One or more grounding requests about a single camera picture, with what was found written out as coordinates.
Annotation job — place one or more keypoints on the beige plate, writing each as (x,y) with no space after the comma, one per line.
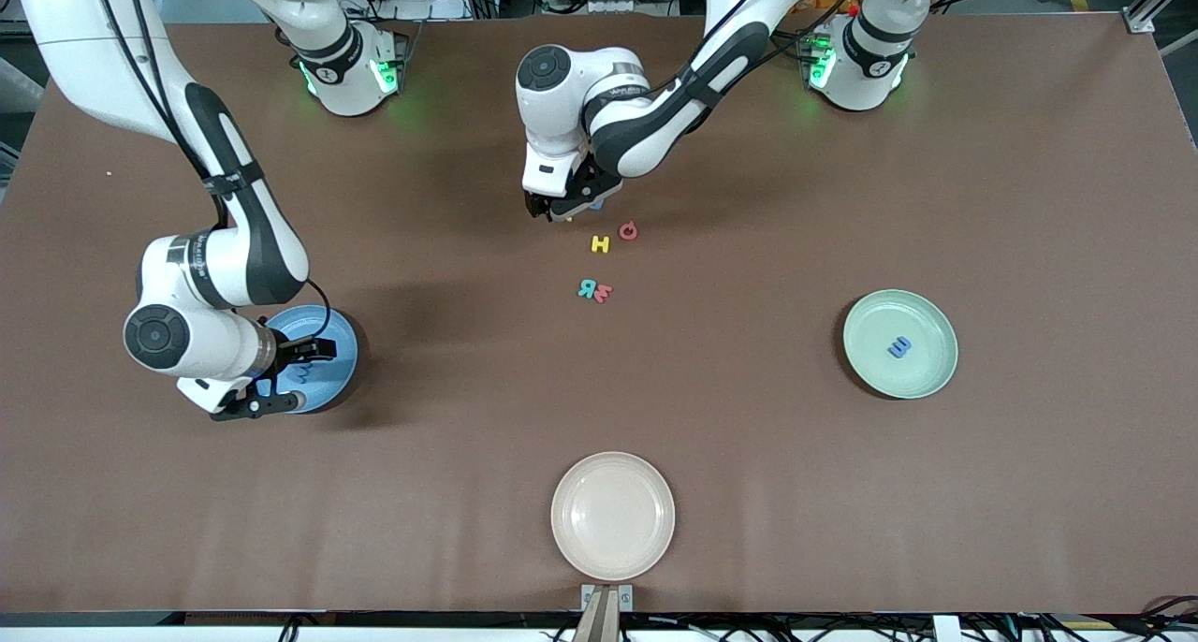
(612,517)

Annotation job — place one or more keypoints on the red lowercase m letter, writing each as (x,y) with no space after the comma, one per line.
(605,294)

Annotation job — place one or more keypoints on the teal uppercase R letter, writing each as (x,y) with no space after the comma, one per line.
(586,289)

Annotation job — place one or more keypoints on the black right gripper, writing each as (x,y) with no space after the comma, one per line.
(291,353)

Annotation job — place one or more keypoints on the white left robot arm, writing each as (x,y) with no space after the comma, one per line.
(562,109)

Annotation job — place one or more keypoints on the white tag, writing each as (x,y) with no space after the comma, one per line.
(946,629)

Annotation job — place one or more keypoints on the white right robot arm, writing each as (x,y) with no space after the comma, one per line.
(84,43)

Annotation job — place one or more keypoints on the green plate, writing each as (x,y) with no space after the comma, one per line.
(927,371)

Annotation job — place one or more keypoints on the blue uppercase M letter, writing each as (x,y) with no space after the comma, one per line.
(305,373)

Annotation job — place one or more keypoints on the aluminium frame profile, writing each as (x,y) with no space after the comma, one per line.
(1140,21)

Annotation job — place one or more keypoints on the red uppercase Q letter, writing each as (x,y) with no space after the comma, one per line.
(621,231)

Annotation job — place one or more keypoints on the grey metal camera mount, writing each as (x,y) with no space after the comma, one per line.
(606,614)

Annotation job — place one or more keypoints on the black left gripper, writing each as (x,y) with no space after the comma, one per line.
(588,185)

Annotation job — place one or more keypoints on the blue plate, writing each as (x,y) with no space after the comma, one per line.
(342,371)

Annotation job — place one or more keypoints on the blue lowercase m letter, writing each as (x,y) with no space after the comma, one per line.
(899,347)

